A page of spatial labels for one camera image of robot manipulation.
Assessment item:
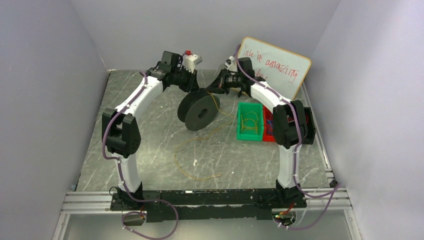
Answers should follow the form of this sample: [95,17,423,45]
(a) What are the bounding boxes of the long yellow cable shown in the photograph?
[174,91,237,182]

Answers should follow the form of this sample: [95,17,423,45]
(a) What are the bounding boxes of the dark grey perforated spool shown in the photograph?
[177,90,221,132]

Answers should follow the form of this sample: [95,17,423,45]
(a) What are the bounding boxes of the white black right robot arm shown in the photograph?
[206,57,316,208]

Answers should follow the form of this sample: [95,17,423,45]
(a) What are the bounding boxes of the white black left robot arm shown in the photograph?
[101,50,202,211]

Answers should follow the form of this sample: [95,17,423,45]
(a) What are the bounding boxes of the green plastic bin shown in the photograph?
[236,102,264,142]

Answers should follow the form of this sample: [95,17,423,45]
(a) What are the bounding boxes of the yellow framed whiteboard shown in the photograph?
[237,36,312,100]

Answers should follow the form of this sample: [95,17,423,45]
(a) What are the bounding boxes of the red plastic bin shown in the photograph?
[262,105,275,142]

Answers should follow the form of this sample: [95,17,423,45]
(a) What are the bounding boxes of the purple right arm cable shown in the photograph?
[233,43,342,232]

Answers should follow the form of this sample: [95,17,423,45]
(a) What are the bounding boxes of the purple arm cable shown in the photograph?
[101,51,180,240]
[233,43,342,232]

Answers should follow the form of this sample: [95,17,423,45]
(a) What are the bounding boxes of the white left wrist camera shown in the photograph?
[182,50,203,74]

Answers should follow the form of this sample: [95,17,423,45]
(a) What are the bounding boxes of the yellow cables in bin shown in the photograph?
[239,110,263,135]

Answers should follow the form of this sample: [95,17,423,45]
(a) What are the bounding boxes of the blue cables in bin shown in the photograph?
[264,115,276,137]

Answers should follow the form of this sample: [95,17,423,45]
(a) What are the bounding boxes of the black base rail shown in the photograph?
[110,188,307,223]

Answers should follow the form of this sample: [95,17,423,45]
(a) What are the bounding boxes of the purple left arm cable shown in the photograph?
[101,51,180,240]

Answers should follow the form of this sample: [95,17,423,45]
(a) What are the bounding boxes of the aluminium frame rail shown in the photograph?
[61,191,114,214]

